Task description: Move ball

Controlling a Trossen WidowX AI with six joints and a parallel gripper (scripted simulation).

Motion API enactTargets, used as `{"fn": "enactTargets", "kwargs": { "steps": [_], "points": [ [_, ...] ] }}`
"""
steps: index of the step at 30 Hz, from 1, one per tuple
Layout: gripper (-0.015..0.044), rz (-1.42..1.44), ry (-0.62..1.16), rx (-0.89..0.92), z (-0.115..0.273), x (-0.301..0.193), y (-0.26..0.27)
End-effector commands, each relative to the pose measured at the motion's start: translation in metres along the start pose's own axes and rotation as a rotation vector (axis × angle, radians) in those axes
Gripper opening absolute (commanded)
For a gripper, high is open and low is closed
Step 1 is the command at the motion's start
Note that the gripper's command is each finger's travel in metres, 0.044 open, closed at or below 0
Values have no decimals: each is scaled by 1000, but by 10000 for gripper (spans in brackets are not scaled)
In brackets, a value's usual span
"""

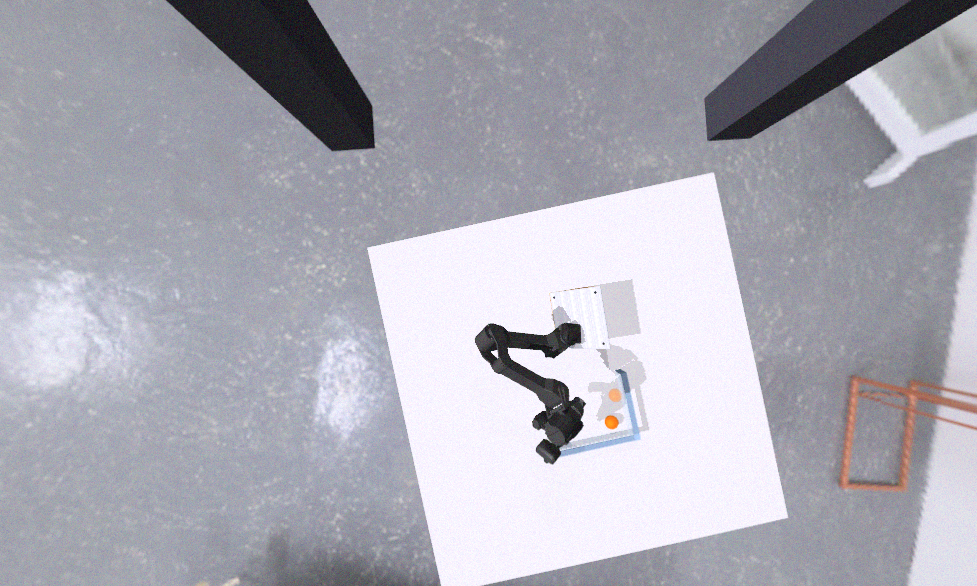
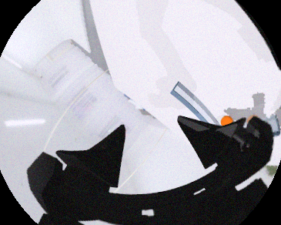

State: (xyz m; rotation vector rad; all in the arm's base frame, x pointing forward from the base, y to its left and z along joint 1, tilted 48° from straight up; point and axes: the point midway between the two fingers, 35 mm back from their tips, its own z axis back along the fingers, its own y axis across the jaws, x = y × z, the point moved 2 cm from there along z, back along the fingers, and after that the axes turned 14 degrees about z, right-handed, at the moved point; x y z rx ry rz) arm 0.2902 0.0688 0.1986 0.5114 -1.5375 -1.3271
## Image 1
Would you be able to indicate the clear glass corner walls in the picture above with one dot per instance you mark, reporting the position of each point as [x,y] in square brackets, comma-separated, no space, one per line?
[608,436]

